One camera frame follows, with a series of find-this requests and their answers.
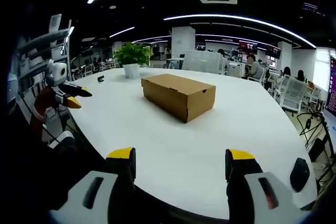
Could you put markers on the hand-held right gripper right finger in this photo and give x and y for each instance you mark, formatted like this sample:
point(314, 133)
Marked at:
point(252, 192)

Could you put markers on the small black clip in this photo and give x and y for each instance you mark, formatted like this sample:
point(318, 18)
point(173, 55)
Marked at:
point(101, 78)

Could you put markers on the brown cardboard shoe box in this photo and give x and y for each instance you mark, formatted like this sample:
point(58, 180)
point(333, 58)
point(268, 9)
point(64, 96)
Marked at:
point(181, 95)

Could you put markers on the green potted plant white pot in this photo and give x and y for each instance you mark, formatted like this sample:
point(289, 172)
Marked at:
point(132, 58)

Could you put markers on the black computer mouse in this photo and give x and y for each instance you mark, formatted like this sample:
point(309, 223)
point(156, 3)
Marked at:
point(299, 174)

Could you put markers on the white office chair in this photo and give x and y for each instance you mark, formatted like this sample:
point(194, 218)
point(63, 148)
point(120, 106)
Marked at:
point(292, 95)

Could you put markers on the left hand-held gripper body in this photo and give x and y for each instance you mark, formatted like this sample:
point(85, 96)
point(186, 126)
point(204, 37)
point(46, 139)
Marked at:
point(53, 77)

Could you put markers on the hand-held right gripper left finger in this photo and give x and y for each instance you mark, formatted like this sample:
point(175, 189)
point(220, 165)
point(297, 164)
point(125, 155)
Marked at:
point(105, 195)

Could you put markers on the grey metal shelf rack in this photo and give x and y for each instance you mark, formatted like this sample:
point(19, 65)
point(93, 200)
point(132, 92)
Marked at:
point(42, 51)

